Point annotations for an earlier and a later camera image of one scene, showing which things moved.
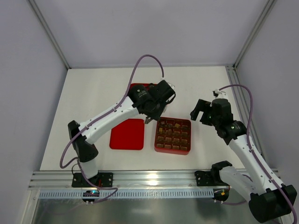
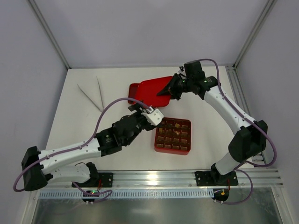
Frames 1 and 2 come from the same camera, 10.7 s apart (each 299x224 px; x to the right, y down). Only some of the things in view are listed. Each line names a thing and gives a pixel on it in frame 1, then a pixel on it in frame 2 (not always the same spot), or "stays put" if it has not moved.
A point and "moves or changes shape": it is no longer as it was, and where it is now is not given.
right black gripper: [202, 112] to [174, 85]
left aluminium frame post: [50, 33] stays put
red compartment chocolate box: [173, 136] stays put
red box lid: [129, 135] moves or changes shape
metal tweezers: [147, 120] moves or changes shape
